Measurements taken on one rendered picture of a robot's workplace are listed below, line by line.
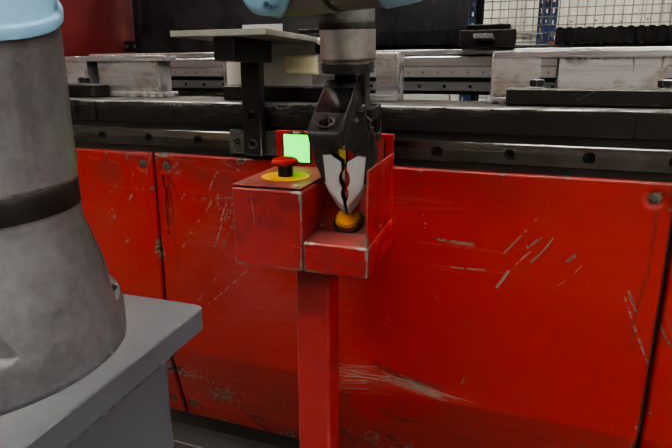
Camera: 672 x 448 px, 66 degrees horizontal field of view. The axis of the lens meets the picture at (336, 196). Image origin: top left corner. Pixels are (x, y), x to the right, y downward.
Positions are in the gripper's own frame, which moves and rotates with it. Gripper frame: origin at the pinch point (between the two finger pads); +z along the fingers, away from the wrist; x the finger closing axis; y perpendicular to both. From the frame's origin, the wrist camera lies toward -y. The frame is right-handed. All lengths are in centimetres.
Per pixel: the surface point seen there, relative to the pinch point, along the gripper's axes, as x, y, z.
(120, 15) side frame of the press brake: 109, 91, -30
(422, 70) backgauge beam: -1, 60, -14
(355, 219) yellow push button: -1.3, 0.4, 2.0
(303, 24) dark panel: 41, 90, -25
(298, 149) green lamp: 11.0, 9.7, -5.7
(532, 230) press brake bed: -26.7, 20.7, 9.1
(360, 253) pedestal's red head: -3.8, -6.3, 4.2
